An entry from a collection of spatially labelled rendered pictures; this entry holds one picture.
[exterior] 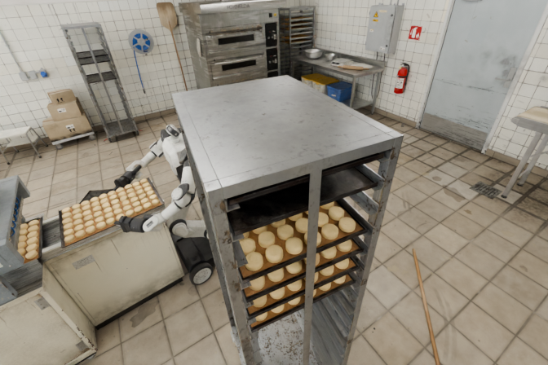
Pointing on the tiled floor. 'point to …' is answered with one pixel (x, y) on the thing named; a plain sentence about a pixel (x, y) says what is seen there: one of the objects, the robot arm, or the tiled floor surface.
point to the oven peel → (166, 11)
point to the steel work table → (345, 74)
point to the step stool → (19, 138)
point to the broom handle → (426, 310)
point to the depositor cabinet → (44, 323)
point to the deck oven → (233, 39)
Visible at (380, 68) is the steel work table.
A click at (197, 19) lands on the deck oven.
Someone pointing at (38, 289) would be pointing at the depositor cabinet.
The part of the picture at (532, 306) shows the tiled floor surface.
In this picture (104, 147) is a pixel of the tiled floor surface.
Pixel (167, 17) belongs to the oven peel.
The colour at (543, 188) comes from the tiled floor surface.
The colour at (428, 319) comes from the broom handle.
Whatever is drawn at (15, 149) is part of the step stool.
